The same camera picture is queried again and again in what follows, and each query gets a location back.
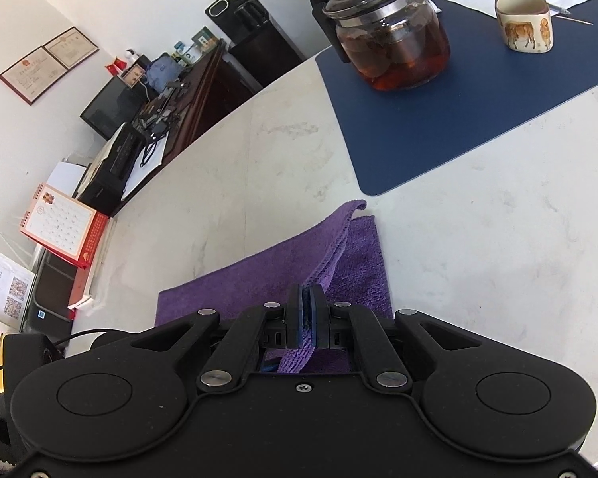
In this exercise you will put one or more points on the purple towel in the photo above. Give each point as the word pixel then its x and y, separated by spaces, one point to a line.
pixel 259 279

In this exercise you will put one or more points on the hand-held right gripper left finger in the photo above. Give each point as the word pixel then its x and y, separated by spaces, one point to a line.
pixel 299 316

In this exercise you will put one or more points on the thin wooden stick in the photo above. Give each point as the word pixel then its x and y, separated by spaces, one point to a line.
pixel 575 20

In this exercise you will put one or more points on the red-covered book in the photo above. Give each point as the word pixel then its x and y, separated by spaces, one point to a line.
pixel 87 289

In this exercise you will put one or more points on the blue bag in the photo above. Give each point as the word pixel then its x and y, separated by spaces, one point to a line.
pixel 163 73

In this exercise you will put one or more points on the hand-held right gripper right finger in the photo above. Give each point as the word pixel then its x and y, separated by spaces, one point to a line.
pixel 321 318

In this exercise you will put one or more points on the white jar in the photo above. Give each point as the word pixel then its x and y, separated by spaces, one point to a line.
pixel 184 53

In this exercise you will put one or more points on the black desktop printer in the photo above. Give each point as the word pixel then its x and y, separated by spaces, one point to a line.
pixel 109 169

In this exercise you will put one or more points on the dark wooden desk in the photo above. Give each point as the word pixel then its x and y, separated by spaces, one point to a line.
pixel 214 89

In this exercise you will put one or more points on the small red flags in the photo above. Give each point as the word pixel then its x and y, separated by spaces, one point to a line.
pixel 114 67

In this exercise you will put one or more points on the silver pen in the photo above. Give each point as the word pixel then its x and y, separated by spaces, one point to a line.
pixel 558 8

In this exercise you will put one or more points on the black kettle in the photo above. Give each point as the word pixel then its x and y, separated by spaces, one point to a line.
pixel 251 16

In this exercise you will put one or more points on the glass teapot with black lid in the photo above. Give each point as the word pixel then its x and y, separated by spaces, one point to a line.
pixel 393 55

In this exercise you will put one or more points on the small framed certificate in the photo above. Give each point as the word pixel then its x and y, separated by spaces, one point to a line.
pixel 72 49

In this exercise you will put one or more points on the small wooden frame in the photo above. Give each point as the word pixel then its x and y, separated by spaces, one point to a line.
pixel 133 75

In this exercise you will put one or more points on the black computer monitor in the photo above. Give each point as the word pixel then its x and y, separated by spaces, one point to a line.
pixel 112 109

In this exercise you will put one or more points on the white figurine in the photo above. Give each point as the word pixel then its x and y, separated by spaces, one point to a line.
pixel 132 57

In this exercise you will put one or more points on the black water dispenser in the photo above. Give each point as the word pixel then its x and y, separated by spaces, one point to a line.
pixel 269 59

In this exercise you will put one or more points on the white code poster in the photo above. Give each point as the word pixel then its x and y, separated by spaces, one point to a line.
pixel 5 284

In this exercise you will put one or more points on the green tea box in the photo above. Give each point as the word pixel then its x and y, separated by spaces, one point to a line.
pixel 204 40

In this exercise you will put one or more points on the white paper sheet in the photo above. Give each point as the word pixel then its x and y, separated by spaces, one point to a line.
pixel 139 179

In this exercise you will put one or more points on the black and grey printer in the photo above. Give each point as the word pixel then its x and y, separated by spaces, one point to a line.
pixel 50 298

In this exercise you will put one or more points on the beige cup with animal print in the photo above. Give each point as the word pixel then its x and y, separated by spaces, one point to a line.
pixel 523 30

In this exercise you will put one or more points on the white printer tray paper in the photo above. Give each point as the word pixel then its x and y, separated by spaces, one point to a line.
pixel 67 177

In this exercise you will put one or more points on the red desk calendar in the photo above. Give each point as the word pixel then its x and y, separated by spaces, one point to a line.
pixel 60 219

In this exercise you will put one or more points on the dark blue desk mat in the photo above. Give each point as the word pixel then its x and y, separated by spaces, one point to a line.
pixel 478 124

